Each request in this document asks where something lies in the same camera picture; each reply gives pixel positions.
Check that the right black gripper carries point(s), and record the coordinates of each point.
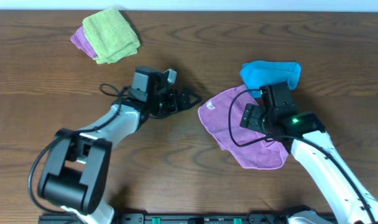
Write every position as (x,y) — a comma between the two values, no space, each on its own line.
(250,117)

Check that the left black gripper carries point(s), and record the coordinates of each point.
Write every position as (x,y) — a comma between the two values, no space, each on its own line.
(175,101)

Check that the purple microfiber cloth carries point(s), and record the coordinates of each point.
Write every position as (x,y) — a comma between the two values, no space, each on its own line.
(221,116)

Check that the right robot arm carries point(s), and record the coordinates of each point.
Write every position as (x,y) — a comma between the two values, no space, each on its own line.
(306,139)

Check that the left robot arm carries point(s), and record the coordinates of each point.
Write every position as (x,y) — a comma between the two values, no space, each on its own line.
(71,171)

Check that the blue cloth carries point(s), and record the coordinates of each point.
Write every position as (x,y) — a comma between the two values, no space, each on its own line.
(261,73)

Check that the purple folded cloth under green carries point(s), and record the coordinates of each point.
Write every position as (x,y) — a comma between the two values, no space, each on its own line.
(81,42)

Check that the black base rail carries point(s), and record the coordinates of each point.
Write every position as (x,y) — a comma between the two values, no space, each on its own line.
(139,218)

